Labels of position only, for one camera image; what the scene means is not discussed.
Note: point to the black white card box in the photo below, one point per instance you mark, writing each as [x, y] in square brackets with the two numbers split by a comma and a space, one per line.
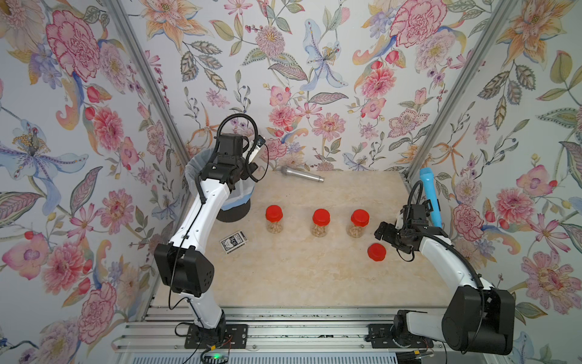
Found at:
[233, 242]

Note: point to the aluminium corner post left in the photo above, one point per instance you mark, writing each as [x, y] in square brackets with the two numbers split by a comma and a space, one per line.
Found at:
[121, 21]

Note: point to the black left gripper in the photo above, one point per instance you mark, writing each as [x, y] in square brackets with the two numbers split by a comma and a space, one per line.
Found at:
[245, 164]

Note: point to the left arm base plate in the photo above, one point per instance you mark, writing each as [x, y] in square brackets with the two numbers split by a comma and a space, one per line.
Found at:
[223, 336]

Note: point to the blue microphone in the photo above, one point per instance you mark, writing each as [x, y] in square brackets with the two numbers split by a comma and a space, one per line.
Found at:
[427, 178]

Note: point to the silver microphone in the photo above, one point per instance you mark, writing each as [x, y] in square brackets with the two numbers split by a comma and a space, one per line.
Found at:
[301, 174]

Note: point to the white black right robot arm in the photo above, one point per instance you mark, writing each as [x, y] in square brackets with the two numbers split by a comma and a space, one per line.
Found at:
[479, 317]

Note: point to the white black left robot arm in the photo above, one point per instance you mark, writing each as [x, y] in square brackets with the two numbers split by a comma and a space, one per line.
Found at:
[182, 262]

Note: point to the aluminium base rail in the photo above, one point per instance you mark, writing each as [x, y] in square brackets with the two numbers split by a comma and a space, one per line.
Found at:
[273, 335]

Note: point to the aluminium corner post right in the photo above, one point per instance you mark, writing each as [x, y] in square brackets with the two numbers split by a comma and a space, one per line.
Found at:
[487, 38]

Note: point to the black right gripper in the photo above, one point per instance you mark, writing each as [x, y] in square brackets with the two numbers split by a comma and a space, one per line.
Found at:
[387, 233]

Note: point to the black bin with white liner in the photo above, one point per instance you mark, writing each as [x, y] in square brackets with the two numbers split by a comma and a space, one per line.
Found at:
[235, 198]

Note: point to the peanut jar red lid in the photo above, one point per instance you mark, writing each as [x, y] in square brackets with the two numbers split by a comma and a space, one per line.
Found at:
[274, 217]
[321, 221]
[359, 221]

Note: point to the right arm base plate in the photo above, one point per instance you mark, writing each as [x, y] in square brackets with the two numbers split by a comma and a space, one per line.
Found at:
[384, 336]

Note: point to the aluminium corner post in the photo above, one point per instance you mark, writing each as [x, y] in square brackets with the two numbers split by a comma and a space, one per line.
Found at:
[487, 38]
[121, 21]

